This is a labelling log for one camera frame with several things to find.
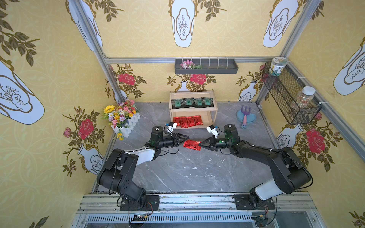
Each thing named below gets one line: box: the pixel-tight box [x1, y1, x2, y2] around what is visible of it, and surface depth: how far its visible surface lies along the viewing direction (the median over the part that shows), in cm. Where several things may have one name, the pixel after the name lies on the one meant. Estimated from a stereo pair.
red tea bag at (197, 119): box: [193, 114, 204, 125], surface depth 108 cm
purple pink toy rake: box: [240, 104, 251, 130], surface depth 112 cm
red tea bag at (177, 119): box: [173, 116, 181, 127], surface depth 106 cm
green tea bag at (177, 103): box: [171, 98, 185, 110], surface depth 94 cm
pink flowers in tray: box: [180, 59, 203, 70], surface depth 89 cm
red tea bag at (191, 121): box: [186, 116, 197, 127], surface depth 106 cm
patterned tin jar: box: [268, 56, 289, 76], surface depth 87 cm
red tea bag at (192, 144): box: [182, 139, 202, 152], surface depth 83 cm
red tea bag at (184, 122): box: [179, 116, 189, 128], surface depth 105 cm
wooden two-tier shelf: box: [169, 89, 219, 130], surface depth 97 cm
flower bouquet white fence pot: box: [102, 98, 141, 141], surface depth 94 cm
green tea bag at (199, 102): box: [193, 96, 208, 109], surface depth 94 cm
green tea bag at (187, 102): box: [180, 97, 195, 108], surface depth 94 cm
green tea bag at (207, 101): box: [201, 96, 215, 108], surface depth 94 cm
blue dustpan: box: [236, 109, 257, 125], surface depth 113 cm
